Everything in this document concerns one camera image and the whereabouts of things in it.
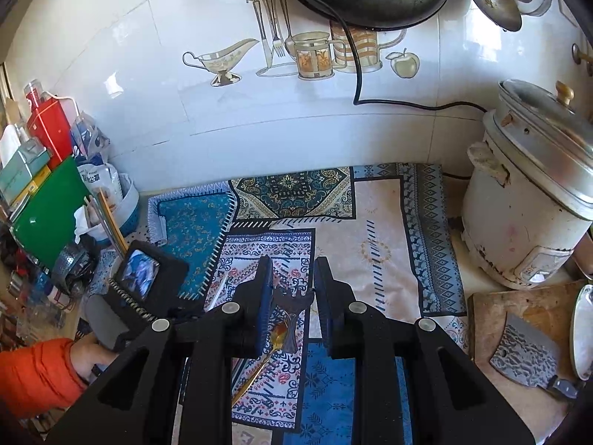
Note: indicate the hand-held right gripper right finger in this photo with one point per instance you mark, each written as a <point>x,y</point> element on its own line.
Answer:
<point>330,308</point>

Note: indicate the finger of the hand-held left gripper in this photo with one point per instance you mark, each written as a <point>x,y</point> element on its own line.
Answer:
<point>69,262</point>

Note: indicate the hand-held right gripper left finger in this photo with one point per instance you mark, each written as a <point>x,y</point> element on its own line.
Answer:
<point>264,306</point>

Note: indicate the dark metal fork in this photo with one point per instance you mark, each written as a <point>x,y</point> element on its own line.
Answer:
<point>292,308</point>

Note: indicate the gold spoon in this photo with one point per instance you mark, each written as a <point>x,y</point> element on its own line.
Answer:
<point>278,333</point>

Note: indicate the grey metal chopstick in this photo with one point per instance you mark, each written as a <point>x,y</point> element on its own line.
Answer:
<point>95,211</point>

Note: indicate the white ceramic cup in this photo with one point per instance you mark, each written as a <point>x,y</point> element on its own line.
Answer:
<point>127,208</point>

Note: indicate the person's left forearm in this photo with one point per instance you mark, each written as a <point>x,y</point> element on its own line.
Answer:
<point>37,375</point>

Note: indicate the crumpled white tissue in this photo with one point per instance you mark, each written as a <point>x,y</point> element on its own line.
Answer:
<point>85,222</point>

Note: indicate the green box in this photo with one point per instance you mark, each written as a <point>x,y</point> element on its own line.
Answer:
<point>46,213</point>

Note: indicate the yellow flat box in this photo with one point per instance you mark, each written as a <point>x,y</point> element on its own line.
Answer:
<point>39,180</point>

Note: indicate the teal tissue box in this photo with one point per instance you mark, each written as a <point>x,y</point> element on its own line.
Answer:
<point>18,171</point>

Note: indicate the patchwork patterned mat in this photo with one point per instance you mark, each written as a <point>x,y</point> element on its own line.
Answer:
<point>389,222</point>

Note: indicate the white and blue plastic bag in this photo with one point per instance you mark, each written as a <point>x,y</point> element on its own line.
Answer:
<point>95,157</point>

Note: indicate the red metal tin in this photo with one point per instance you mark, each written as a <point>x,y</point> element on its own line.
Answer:
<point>48,125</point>

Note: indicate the wooden cutting board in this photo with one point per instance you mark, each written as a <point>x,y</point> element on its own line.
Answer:
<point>491,306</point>

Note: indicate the red can with clear cap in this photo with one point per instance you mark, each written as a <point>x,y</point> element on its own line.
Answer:
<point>33,95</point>

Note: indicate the steel cleaver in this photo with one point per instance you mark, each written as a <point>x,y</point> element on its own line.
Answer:
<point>523,352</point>

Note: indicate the white rice cooker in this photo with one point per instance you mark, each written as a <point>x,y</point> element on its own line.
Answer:
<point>523,204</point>

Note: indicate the white plate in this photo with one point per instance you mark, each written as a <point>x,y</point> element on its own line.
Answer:
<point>583,329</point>

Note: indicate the round metal serving spoon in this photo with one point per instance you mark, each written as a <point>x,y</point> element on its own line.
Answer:
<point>495,7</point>

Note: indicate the tableware wall decal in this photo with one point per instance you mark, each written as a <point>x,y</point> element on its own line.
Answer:
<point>310,55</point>

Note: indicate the wall faucet pipes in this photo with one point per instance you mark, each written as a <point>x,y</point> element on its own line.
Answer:
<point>584,58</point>

